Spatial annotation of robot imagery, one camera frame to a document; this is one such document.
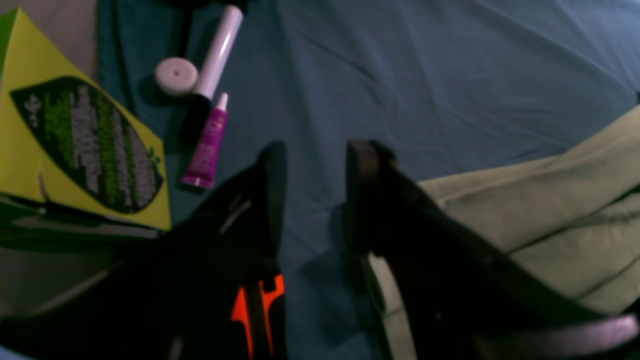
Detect white marker pen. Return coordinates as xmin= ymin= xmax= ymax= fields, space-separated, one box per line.
xmin=180 ymin=4 xmax=245 ymax=146

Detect white round cap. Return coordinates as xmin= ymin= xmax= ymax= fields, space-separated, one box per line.
xmin=154 ymin=57 xmax=199 ymax=97

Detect light green T-shirt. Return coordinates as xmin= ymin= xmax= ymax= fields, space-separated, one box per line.
xmin=364 ymin=107 xmax=640 ymax=360

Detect purple tube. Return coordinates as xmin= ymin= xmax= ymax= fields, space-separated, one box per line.
xmin=182 ymin=92 xmax=229 ymax=189

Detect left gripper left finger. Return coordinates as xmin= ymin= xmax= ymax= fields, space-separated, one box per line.
xmin=1 ymin=141 xmax=288 ymax=360

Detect blue table cloth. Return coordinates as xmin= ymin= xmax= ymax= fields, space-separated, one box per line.
xmin=97 ymin=0 xmax=640 ymax=360

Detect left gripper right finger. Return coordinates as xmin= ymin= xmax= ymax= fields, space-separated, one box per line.
xmin=345 ymin=139 xmax=639 ymax=360

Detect green cardboard box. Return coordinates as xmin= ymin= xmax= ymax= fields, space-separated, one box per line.
xmin=0 ymin=8 xmax=172 ymax=252

